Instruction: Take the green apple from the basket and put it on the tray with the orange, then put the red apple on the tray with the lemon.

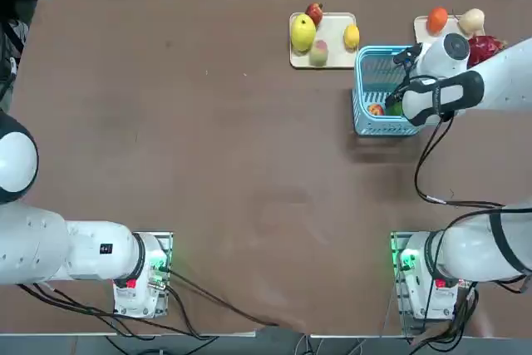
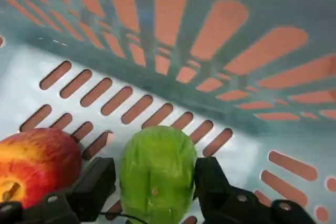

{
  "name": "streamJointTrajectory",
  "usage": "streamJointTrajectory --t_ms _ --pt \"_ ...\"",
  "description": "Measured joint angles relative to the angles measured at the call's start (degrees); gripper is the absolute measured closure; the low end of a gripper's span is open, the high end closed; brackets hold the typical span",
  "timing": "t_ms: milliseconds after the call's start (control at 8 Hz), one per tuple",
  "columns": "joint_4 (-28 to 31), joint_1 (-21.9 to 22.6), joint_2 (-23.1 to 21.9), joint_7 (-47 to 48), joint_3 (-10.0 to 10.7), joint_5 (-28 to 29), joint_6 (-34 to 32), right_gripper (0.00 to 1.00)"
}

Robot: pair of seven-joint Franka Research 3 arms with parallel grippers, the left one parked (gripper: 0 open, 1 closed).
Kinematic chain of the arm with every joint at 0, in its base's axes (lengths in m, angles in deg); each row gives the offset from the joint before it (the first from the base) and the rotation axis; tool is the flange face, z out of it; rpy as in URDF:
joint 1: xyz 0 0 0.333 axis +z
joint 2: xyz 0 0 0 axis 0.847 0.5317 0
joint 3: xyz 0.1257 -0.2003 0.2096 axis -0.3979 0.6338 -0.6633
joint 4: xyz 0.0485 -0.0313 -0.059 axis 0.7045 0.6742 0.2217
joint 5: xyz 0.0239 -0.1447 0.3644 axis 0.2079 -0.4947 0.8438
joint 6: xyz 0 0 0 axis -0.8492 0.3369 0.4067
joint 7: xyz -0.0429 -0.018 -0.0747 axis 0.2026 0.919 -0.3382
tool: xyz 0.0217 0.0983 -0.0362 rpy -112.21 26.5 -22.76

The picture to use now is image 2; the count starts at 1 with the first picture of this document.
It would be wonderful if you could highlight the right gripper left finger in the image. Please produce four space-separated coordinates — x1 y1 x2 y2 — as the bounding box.
0 157 116 224

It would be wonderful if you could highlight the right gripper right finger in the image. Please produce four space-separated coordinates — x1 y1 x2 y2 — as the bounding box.
194 156 317 224

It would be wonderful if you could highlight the red apple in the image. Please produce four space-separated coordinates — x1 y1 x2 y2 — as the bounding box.
0 127 82 209

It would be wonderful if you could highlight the green apple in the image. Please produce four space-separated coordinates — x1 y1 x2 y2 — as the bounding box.
119 126 197 224

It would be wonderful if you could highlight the light blue plastic basket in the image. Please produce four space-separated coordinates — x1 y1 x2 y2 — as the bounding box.
0 0 336 224

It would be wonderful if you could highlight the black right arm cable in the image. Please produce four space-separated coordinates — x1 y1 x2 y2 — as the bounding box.
99 210 149 222

